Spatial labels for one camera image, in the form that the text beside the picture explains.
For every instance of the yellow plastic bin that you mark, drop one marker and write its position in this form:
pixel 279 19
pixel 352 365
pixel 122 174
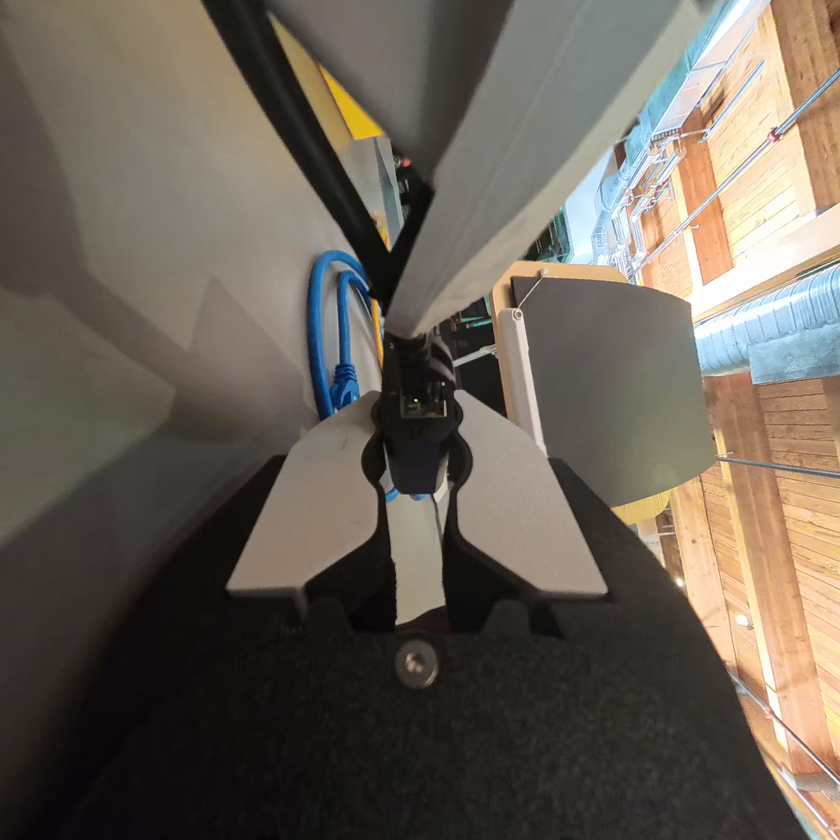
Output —
pixel 348 112

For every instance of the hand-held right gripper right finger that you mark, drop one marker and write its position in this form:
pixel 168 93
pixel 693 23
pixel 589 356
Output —
pixel 532 525

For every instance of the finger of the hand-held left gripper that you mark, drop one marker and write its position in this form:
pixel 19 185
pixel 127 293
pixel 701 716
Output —
pixel 355 53
pixel 538 145

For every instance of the silver ventilation duct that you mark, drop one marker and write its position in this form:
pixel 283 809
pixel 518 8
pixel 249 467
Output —
pixel 775 322

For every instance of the black ethernet port adapter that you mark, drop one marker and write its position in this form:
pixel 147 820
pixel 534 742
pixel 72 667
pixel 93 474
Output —
pixel 420 446

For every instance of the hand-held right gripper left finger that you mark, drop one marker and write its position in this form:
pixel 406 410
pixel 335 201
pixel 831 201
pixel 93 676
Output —
pixel 309 525

